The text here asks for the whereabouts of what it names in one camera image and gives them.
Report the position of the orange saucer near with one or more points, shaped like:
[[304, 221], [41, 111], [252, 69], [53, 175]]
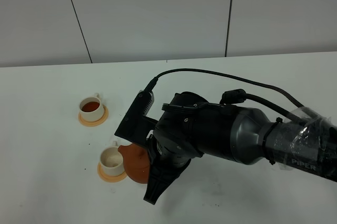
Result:
[[110, 178]]

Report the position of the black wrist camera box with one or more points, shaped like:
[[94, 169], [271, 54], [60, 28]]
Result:
[[135, 126]]

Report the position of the white teacup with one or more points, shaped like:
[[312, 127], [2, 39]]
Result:
[[111, 160], [91, 108]]

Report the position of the orange saucer far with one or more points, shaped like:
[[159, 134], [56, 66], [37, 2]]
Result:
[[94, 123]]

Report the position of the brown clay teapot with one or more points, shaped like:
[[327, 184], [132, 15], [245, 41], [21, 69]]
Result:
[[136, 162]]

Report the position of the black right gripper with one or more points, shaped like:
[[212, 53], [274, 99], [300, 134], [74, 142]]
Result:
[[190, 127]]

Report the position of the white teacup far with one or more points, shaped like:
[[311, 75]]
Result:
[[91, 108]]

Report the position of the orange saucer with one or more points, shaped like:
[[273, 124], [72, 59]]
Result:
[[110, 178], [94, 123]]

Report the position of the white teacup near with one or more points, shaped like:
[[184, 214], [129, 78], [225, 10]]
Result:
[[111, 160]]

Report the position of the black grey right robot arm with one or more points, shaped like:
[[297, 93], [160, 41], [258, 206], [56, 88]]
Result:
[[307, 143]]

